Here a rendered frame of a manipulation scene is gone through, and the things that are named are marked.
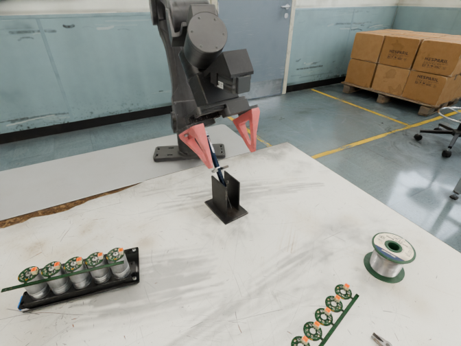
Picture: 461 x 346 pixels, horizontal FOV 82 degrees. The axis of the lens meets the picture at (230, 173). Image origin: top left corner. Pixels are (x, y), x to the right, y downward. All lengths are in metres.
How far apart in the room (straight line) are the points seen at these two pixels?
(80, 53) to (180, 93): 2.30
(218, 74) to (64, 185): 0.48
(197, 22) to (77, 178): 0.50
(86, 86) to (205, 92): 2.59
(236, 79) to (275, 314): 0.34
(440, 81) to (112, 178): 3.38
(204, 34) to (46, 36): 2.56
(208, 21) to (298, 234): 0.39
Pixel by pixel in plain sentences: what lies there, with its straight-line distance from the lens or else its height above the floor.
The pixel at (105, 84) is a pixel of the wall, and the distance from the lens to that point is 3.01.
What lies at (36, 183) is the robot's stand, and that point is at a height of 0.75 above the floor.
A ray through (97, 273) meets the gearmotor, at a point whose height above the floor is 0.79.
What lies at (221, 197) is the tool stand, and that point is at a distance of 0.53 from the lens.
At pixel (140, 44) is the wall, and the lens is 2.99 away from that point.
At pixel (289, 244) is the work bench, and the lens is 0.52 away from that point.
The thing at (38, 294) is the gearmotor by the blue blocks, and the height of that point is 0.78.
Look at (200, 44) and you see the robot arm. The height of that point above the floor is 1.07.
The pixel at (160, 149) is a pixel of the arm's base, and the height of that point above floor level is 0.76.
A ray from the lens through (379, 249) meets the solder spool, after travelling 0.49.
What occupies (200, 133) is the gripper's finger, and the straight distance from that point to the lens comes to 0.43.
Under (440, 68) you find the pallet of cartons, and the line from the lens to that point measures 3.64.
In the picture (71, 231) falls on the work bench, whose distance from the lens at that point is 0.61.
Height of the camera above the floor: 1.13
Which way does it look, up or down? 34 degrees down
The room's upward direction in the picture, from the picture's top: straight up
